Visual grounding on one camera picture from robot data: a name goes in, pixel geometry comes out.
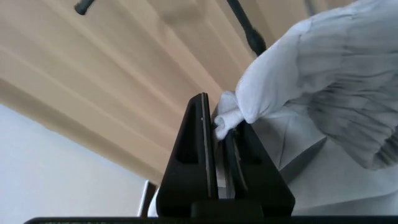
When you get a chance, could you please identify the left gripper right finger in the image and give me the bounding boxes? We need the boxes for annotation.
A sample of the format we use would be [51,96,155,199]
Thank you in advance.
[222,120,296,218]

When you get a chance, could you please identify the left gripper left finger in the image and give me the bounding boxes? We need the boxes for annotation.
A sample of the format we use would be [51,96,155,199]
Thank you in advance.
[156,92,219,218]

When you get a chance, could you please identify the black clothes rack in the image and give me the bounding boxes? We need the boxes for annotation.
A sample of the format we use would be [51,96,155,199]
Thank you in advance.
[73,0,268,57]

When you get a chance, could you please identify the pale grey shorts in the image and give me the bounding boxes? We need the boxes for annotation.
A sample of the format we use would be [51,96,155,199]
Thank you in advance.
[147,0,398,218]

